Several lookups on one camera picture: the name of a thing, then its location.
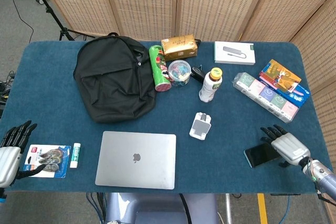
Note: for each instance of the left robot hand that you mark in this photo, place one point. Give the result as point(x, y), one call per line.
point(9, 161)

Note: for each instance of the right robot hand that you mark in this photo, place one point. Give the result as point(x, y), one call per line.
point(291, 148)

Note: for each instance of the black smartphone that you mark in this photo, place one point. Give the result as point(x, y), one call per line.
point(260, 154)

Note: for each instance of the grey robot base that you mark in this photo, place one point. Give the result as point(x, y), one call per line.
point(157, 208)

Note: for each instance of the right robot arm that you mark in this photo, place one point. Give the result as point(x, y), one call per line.
point(325, 176)

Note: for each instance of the white phone stand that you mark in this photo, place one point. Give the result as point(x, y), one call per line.
point(199, 127)

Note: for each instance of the black tripod stand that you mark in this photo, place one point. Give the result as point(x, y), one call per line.
point(52, 14)

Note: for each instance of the correction tape blister pack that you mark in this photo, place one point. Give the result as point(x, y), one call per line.
point(52, 155)

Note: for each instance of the blue flat box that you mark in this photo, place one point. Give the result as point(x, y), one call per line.
point(299, 96)

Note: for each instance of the blue felt table cloth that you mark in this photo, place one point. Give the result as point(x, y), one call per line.
point(236, 134)

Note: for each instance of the pastel tissue multipack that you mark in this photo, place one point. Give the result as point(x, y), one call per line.
point(265, 95)

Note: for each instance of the white green glue stick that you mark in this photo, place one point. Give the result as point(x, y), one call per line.
point(74, 155)

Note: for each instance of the colourful box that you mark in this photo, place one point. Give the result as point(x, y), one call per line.
point(281, 74)

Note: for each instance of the silver table leg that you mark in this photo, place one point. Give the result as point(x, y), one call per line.
point(229, 208)

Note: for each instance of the white drink bottle yellow cap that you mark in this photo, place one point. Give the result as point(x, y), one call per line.
point(208, 87)

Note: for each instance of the white adapter box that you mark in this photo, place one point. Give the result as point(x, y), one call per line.
point(236, 56)

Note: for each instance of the black stapler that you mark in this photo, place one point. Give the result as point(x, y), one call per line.
point(197, 74)

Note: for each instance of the grey closed laptop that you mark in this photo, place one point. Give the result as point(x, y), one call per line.
point(131, 171)

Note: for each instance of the black backpack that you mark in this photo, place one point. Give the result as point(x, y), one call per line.
point(113, 82)

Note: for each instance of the clear jar of binder clips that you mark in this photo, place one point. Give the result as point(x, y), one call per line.
point(179, 73)

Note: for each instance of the gold wrapped package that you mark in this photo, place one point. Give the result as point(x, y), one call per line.
point(178, 48)

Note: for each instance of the green chips can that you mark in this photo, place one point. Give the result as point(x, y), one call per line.
point(157, 64)

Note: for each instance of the woven wooden folding screen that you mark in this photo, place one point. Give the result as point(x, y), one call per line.
point(144, 3)

